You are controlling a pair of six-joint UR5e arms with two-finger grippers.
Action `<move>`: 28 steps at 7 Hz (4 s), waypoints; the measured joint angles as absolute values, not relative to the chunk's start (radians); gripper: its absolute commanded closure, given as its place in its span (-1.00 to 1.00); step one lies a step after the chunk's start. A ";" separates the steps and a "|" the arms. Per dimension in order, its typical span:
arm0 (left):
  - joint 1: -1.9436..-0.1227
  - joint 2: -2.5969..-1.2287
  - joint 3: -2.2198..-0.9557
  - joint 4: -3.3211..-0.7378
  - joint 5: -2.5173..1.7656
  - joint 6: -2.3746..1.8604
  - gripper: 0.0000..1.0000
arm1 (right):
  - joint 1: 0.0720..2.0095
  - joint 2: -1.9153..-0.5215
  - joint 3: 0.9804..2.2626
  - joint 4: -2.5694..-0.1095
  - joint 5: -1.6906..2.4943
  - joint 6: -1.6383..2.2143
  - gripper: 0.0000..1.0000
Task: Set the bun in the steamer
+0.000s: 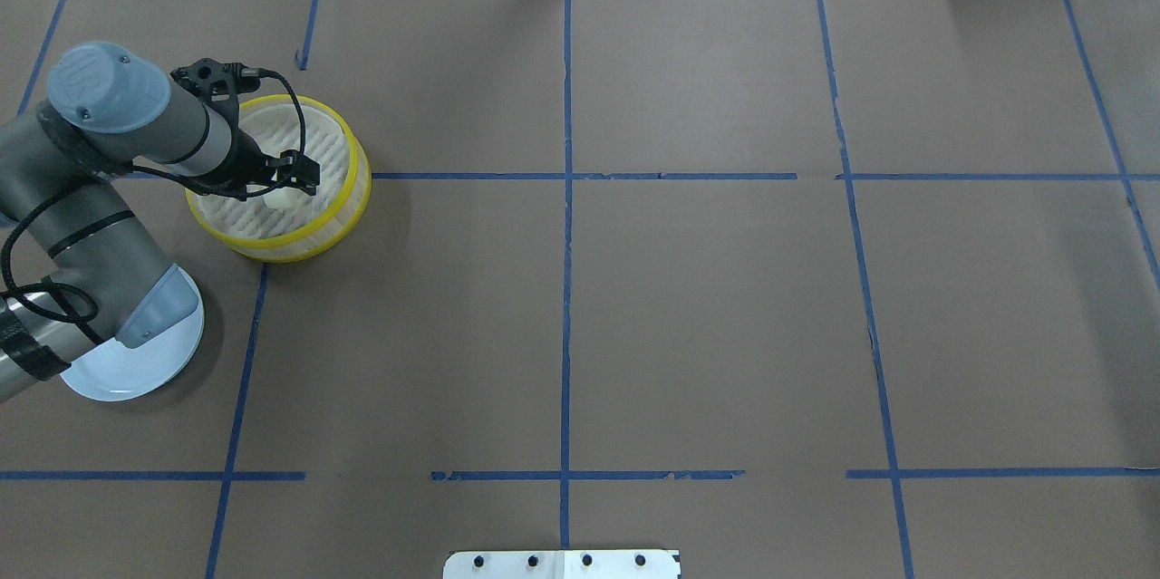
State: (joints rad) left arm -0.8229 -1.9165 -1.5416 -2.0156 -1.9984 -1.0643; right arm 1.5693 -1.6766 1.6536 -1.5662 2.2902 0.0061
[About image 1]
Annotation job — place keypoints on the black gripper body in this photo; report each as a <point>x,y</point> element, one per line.
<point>247,149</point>

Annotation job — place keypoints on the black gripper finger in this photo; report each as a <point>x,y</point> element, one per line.
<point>257,190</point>
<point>291,166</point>

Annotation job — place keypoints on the white steamed bun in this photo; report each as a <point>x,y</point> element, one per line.
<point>284,199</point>

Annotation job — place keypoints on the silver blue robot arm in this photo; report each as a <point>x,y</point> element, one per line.
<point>79,269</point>

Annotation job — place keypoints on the yellow bamboo steamer basket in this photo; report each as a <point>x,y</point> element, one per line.
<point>285,237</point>

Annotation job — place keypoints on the light blue plate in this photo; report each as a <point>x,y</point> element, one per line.
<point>136,371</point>

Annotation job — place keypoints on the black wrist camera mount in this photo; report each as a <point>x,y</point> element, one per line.
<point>218,85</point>

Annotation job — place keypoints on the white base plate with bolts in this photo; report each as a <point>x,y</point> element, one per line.
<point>591,563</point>

